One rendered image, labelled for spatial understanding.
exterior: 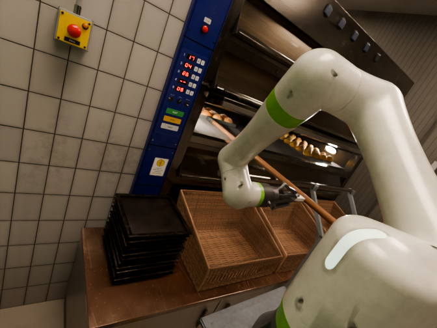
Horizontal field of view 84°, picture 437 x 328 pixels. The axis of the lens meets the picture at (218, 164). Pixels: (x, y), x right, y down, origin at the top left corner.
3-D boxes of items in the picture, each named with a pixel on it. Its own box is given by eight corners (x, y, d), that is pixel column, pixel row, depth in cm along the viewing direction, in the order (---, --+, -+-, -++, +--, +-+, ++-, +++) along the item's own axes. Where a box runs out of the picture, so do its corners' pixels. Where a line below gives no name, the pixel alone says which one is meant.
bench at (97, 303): (62, 299, 144) (81, 222, 125) (301, 258, 288) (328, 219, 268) (60, 418, 103) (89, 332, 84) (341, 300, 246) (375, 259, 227)
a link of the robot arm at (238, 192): (218, 212, 83) (238, 204, 75) (213, 177, 88) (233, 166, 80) (247, 212, 91) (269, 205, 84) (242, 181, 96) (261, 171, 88)
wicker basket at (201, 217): (163, 224, 150) (178, 187, 141) (231, 222, 184) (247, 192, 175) (196, 293, 115) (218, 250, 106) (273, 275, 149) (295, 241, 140)
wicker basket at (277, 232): (235, 222, 186) (251, 192, 177) (283, 222, 219) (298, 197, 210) (275, 274, 150) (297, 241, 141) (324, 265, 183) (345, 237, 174)
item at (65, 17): (54, 37, 84) (58, 6, 80) (86, 49, 90) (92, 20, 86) (52, 40, 78) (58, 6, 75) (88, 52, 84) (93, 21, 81)
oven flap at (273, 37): (232, 34, 112) (242, -10, 111) (383, 123, 218) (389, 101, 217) (238, 32, 108) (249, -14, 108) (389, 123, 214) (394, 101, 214)
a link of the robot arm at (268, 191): (258, 213, 87) (270, 192, 84) (240, 194, 96) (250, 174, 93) (269, 213, 91) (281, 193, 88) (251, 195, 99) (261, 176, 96)
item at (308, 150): (264, 129, 258) (266, 125, 257) (292, 138, 287) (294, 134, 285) (306, 156, 214) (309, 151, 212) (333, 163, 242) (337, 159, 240)
